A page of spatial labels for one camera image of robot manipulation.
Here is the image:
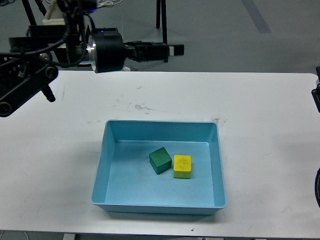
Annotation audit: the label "green wooden block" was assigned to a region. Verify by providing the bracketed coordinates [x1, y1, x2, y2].
[149, 147, 172, 175]

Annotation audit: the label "yellow wooden block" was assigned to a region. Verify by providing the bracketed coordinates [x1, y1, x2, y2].
[173, 155, 192, 179]

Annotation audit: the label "white coiled rope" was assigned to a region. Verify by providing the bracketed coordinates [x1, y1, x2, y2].
[96, 0, 123, 8]

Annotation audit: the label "cream plastic crate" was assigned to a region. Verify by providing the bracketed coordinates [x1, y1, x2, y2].
[42, 0, 91, 36]

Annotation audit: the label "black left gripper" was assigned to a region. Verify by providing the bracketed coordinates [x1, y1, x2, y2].
[92, 31, 185, 73]

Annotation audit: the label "black left table leg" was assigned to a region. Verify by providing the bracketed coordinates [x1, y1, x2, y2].
[21, 0, 37, 26]

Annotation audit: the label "black right table legs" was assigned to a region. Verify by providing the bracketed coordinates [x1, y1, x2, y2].
[155, 0, 168, 45]

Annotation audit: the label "dark grey plastic bin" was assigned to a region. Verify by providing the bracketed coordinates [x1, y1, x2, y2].
[92, 27, 118, 34]

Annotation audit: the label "blue plastic box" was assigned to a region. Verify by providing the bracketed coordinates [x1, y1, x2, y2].
[91, 120, 227, 215]

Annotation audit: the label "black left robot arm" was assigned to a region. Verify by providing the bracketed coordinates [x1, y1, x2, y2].
[0, 0, 185, 118]

